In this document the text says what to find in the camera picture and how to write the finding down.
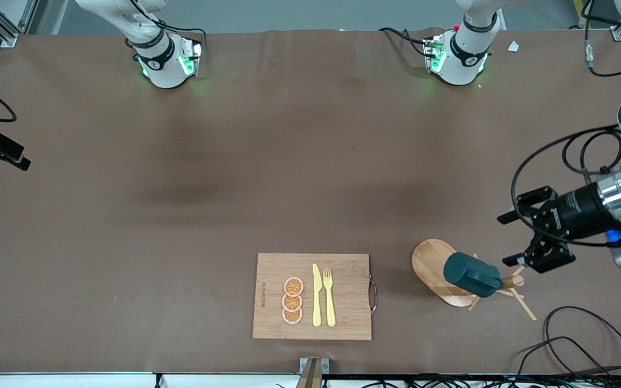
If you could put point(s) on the brown table cover sheet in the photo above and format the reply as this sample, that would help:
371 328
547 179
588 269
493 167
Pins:
127 242

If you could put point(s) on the wooden mug rack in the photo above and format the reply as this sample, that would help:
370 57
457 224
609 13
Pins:
429 264

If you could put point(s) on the bamboo cutting board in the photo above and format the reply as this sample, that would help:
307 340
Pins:
348 302

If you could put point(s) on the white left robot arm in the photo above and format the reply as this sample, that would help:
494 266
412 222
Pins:
467 54

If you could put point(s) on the yellow plastic knife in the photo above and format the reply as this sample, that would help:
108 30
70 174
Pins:
317 302

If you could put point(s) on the white paper scrap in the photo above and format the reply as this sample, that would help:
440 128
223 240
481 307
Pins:
513 47

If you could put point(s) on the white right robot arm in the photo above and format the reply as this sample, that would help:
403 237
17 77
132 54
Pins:
162 67

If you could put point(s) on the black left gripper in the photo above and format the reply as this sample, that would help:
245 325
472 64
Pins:
573 212

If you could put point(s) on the metal table edge bracket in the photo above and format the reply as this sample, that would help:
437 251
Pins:
325 365

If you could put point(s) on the yellow plastic fork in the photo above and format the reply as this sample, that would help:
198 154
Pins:
330 307

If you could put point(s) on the orange slice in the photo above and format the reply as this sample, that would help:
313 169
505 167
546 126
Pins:
292 316
292 302

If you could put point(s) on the teal mug with tan inside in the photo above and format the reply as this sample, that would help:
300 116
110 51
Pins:
469 272

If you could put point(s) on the brown angled bar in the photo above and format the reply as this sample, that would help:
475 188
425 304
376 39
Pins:
310 377

